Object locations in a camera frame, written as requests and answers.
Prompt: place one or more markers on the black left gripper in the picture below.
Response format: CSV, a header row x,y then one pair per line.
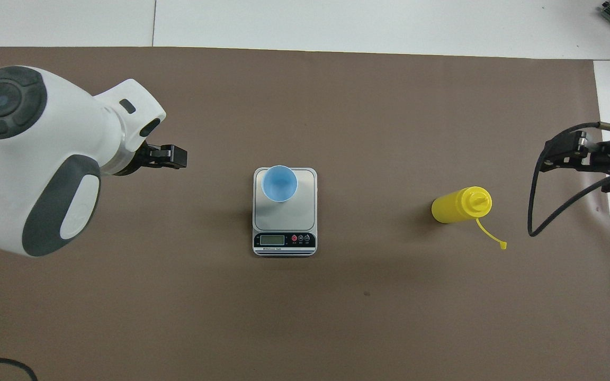
x,y
135,161

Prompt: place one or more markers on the blue paper cup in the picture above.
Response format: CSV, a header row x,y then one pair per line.
x,y
279,182

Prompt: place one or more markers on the yellow squeeze bottle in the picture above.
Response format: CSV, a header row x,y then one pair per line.
x,y
453,207

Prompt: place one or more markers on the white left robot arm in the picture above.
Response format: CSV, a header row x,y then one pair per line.
x,y
35,159

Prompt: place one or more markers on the silver digital kitchen scale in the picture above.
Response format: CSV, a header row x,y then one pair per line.
x,y
284,222

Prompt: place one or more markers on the brown table mat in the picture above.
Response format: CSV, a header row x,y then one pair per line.
x,y
178,307

